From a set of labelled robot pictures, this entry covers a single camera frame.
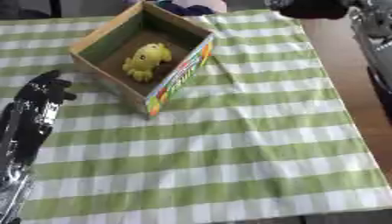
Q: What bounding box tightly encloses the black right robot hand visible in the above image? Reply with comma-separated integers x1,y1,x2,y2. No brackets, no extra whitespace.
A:
263,0,355,20

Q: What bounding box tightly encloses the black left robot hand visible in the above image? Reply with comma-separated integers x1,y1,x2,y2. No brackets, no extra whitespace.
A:
13,69,79,107

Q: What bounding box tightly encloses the tan cardboard box green inside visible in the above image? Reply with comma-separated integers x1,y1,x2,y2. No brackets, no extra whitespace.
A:
67,1,218,118

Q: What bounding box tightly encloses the yellow soft toy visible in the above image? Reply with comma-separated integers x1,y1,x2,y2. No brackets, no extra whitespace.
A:
121,42,175,83

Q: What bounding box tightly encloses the person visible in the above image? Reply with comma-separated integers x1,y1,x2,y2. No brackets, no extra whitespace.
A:
151,0,230,17

